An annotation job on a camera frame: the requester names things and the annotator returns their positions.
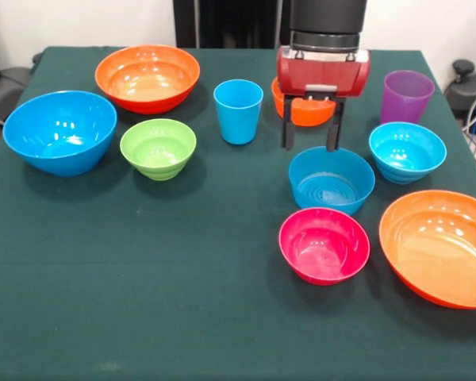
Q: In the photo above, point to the large blue bowl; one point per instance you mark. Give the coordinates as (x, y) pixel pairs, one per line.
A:
(59, 131)

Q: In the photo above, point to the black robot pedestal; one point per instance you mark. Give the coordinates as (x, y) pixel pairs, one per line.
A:
(234, 24)

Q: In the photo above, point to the blue cup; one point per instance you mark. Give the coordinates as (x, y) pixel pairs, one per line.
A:
(238, 119)

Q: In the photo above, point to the dark green tablecloth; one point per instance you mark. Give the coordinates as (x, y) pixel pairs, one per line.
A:
(143, 278)

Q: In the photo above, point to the purple cup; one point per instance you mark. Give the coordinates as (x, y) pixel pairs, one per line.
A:
(404, 103)

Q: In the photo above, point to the green ribbed bowl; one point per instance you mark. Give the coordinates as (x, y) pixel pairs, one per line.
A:
(158, 151)

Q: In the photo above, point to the large orange bowl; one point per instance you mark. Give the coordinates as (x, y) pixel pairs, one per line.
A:
(147, 79)
(440, 246)

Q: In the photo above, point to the light blue ribbed bowl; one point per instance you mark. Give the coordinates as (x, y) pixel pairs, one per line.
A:
(406, 155)

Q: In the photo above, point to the medium blue bowl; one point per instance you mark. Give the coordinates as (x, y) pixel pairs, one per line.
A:
(301, 178)

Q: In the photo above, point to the small orange bowl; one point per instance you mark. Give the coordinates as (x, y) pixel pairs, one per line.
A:
(309, 115)

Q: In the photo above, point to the pink bowl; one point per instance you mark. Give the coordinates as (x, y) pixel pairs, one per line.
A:
(323, 250)

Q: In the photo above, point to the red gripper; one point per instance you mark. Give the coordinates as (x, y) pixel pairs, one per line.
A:
(321, 73)

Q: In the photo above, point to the dark grey pedestal foot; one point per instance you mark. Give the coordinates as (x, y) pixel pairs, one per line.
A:
(472, 91)

